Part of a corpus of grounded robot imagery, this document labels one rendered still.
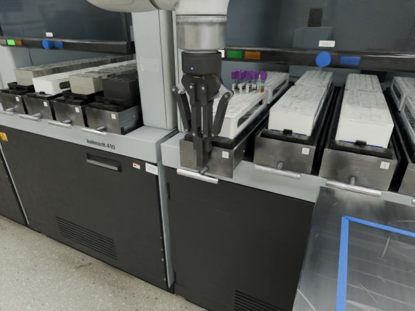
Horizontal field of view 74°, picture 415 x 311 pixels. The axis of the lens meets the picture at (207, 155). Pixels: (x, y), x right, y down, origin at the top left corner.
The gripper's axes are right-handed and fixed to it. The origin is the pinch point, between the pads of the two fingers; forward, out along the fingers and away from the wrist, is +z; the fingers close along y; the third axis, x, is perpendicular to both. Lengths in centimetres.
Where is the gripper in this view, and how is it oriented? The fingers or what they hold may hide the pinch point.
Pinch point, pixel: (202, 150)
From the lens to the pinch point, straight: 60.0
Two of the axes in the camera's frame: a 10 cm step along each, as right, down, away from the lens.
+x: -4.4, 4.0, -8.1
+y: -9.0, -1.9, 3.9
